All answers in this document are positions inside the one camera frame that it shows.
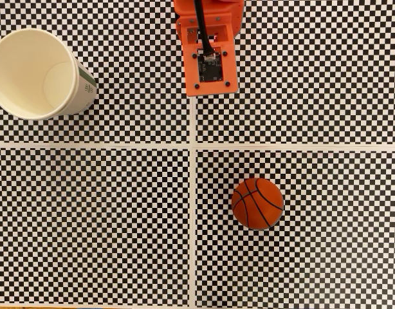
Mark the small orange basketball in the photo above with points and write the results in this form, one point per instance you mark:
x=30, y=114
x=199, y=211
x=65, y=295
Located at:
x=257, y=204

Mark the white paper cup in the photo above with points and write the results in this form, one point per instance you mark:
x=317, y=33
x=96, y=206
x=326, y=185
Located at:
x=27, y=74

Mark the checkerboard paper sheet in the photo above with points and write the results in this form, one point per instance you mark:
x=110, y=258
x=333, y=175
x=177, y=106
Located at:
x=136, y=80
x=88, y=225
x=329, y=257
x=313, y=80

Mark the orange camera mount with board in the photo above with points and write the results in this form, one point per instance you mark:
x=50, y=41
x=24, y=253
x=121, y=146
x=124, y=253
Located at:
x=192, y=82

